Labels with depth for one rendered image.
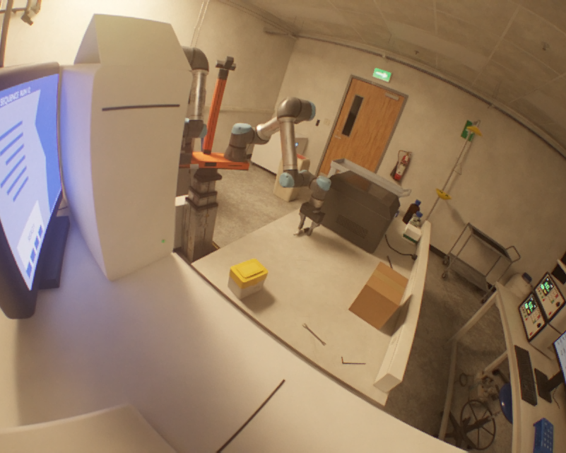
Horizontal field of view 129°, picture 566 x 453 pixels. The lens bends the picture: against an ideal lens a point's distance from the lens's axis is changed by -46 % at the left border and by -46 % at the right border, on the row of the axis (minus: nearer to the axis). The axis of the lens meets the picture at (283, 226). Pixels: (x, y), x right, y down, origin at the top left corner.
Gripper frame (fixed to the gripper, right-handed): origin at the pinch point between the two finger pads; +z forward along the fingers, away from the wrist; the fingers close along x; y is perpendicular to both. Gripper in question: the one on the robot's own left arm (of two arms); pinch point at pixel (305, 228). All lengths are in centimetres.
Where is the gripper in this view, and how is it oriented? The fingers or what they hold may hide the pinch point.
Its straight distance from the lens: 141.3
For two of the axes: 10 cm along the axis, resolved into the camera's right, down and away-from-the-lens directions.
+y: 6.7, -2.2, 7.1
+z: -2.8, 8.1, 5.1
